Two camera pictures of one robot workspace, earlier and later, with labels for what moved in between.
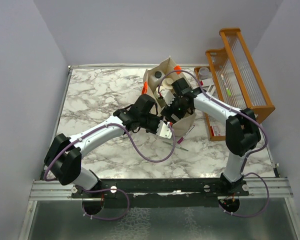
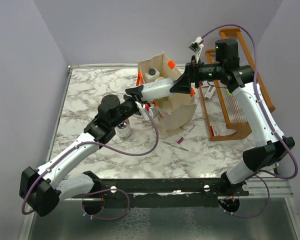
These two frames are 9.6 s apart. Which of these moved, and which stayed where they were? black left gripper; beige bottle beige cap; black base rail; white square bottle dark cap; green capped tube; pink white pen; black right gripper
Moved: black right gripper; white square bottle dark cap; beige bottle beige cap; black left gripper
Stayed: pink white pen; green capped tube; black base rail
